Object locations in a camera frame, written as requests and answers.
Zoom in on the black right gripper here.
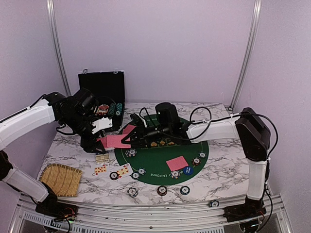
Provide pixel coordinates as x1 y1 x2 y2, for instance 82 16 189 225
121 122 171 149

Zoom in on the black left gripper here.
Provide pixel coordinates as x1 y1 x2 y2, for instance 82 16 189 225
62 111 106 154

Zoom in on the face-down card mat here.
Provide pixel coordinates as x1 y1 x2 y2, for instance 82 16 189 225
122 124 136 134

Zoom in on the red face-down card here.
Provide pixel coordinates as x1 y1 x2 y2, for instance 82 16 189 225
106 134 131 149

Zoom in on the face-up hearts card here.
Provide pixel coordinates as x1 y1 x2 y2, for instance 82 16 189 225
92 164 109 176

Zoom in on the face-up diamonds card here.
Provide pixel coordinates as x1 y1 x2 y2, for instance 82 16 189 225
116 163 133 179

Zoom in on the black white chip stack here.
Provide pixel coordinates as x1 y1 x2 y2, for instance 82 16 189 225
127 187 138 198

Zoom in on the red black chip stack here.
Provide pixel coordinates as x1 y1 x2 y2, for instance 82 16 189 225
157 186 167 196

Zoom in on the blue green chip stack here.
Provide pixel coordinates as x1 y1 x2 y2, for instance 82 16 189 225
180 186 190 195

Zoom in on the red patterned card deck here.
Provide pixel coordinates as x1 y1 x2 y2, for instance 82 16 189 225
97 137 115 151

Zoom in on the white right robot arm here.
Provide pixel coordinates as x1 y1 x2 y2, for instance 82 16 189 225
121 102 271 217

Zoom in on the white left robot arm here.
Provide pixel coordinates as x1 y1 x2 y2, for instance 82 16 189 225
0 88 112 216

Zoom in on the striped blue yellow card box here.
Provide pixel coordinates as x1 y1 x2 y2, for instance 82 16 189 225
95 154 110 164

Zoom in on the round green poker mat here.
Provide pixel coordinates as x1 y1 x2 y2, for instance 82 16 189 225
114 113 210 185

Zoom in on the woven bamboo tray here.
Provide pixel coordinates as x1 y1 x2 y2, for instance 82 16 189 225
39 164 83 197

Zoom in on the black poker chip case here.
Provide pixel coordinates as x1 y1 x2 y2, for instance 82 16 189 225
78 70 125 132

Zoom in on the blue small blind button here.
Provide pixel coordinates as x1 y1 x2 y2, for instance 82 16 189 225
183 166 194 175

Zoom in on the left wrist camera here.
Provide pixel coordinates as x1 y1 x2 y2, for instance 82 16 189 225
92 117 113 134

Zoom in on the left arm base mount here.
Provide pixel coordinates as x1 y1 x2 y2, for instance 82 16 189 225
35 184 78 219

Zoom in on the aluminium front rail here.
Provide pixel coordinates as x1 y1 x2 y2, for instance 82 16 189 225
14 194 292 233

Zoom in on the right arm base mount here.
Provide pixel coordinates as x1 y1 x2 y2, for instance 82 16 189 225
223 197 267 222

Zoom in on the left aluminium frame post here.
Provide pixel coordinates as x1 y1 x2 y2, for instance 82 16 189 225
46 0 71 96

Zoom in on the aluminium frame post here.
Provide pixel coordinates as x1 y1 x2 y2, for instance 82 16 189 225
46 0 71 96
229 0 262 111

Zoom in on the right aluminium frame post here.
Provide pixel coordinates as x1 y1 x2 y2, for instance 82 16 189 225
229 0 262 111

